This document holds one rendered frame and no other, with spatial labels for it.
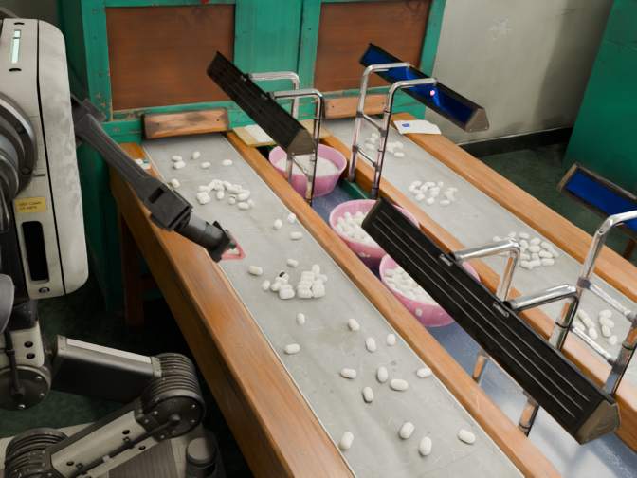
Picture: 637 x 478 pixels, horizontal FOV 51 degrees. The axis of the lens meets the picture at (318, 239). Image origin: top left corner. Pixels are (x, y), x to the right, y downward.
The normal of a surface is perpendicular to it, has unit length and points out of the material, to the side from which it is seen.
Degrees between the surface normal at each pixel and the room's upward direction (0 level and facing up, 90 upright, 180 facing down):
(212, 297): 0
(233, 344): 0
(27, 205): 90
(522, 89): 90
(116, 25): 90
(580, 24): 90
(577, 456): 0
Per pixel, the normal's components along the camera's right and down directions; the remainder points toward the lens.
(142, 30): 0.46, 0.51
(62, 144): 0.76, 0.42
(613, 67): -0.87, 0.19
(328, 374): 0.10, -0.84
